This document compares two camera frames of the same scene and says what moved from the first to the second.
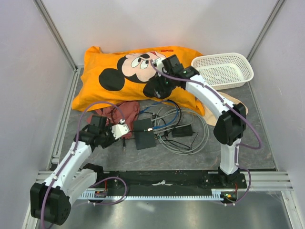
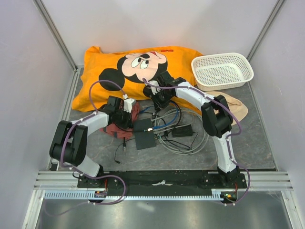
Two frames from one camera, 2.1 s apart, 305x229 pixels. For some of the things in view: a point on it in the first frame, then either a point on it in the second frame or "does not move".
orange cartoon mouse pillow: [120, 77] does not move
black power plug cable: [124, 142] to [115, 157]
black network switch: [144, 134] does not move
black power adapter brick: [182, 131] does not move
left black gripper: [108, 127] to [128, 123]
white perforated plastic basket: [221, 70] does not move
